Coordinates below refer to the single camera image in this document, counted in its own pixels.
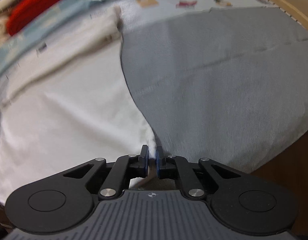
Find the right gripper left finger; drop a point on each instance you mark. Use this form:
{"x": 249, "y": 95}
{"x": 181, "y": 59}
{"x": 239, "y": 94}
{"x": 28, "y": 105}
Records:
{"x": 123, "y": 170}

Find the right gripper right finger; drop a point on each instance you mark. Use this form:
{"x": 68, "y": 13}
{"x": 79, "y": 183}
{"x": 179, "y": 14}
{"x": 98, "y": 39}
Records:
{"x": 180, "y": 171}

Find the white t-shirt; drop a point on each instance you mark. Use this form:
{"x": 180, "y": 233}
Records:
{"x": 69, "y": 104}

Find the grey printed bed sheet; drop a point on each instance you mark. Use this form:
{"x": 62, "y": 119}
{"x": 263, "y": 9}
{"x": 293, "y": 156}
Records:
{"x": 222, "y": 79}

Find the light blue patterned cloth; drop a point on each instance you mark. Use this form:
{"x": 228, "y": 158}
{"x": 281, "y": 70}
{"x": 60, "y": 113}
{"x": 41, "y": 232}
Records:
{"x": 39, "y": 28}

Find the cream folded blanket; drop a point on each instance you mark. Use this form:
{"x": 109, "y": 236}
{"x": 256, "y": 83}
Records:
{"x": 4, "y": 36}

